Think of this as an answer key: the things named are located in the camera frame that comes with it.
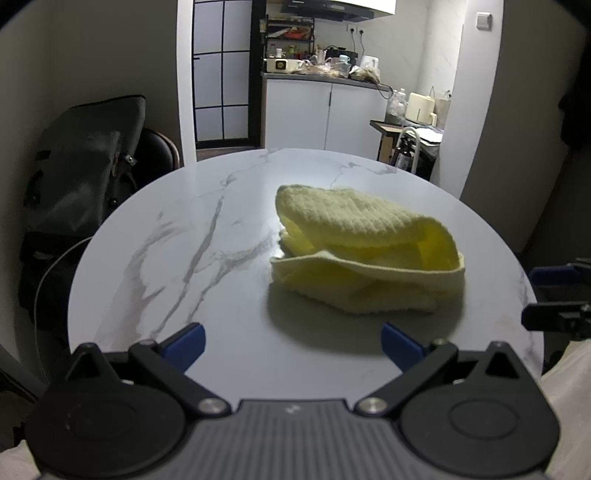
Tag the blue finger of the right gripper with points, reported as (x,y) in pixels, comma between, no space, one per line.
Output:
(557,316)
(571,272)

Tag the black spice rack shelf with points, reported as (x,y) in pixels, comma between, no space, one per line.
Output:
(288,37)

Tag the black framed glass door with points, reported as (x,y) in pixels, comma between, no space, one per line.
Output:
(225,72)

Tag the range hood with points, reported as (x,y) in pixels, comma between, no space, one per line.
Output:
(328,10)

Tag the wall light switch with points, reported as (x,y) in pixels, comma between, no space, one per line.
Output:
(484,21)

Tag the white metal trolley cart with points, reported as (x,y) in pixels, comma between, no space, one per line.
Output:
(413,148)

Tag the black backpack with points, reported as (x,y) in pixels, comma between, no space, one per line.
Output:
(82,172)

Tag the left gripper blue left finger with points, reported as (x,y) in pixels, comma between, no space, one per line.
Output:
(162,366)

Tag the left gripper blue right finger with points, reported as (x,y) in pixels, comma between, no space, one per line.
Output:
(422,367)

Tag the white kitchen cabinet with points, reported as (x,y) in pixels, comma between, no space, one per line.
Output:
(317,112)

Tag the white electric kettle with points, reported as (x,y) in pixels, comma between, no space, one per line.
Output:
(369,62)

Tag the cream toaster appliance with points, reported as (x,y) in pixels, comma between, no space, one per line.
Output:
(421,109)

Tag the dark wooden chair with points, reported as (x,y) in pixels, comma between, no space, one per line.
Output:
(156,155)

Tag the yellow waffle towel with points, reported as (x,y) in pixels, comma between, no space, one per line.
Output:
(363,254)

